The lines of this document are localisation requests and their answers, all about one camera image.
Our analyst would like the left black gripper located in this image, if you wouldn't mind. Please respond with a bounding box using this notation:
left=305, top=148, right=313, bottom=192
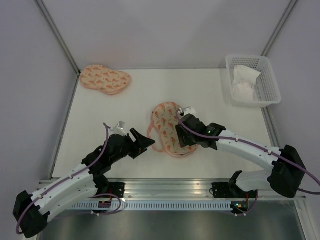
left=111, top=128, right=156, bottom=164

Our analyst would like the floral mesh laundry bag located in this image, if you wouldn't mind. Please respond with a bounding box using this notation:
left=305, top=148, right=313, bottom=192
left=147, top=101, right=198, bottom=158

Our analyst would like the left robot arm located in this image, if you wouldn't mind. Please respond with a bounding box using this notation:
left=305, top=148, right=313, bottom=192
left=13, top=126, right=155, bottom=239

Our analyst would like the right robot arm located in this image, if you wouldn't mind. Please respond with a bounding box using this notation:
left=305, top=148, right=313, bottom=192
left=175, top=109, right=306, bottom=199

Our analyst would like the white bra in basket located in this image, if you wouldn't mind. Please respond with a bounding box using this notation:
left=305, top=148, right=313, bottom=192
left=231, top=65, right=261, bottom=101

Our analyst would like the white perforated plastic basket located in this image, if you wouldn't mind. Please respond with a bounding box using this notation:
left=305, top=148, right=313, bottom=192
left=225, top=54, right=282, bottom=108

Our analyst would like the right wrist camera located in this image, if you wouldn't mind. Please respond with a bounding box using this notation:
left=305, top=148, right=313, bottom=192
left=177, top=106, right=197, bottom=117

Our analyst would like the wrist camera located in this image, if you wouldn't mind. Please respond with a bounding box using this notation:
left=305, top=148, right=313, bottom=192
left=110, top=121, right=127, bottom=136
left=177, top=106, right=197, bottom=117

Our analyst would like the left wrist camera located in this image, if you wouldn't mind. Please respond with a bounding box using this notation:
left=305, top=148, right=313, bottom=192
left=110, top=121, right=127, bottom=136

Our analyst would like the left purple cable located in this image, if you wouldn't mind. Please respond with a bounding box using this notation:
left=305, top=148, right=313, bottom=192
left=15, top=122, right=111, bottom=236

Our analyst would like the purple cable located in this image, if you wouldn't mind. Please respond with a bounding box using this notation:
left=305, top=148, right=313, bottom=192
left=15, top=122, right=111, bottom=236
left=175, top=109, right=320, bottom=196

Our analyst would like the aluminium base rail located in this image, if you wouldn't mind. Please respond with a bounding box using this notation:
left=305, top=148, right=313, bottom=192
left=108, top=178, right=227, bottom=201

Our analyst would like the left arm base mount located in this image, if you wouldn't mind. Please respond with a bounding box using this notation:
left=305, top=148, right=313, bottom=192
left=96, top=182, right=125, bottom=208

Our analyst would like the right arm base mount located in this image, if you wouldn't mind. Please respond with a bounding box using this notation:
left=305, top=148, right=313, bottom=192
left=209, top=182, right=258, bottom=200

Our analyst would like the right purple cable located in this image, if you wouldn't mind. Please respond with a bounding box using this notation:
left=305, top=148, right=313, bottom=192
left=175, top=109, right=320, bottom=196

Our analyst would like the white slotted cable duct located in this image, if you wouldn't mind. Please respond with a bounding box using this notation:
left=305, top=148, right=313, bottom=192
left=69, top=200, right=232, bottom=212

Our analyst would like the right aluminium frame post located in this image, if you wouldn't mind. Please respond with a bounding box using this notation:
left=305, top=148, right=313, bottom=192
left=261, top=0, right=300, bottom=57

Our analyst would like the aluminium frame post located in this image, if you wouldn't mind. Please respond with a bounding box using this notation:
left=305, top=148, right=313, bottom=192
left=261, top=0, right=300, bottom=57
left=34, top=0, right=81, bottom=76

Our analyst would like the left aluminium frame post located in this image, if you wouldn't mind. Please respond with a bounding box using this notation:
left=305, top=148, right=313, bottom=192
left=34, top=0, right=81, bottom=76

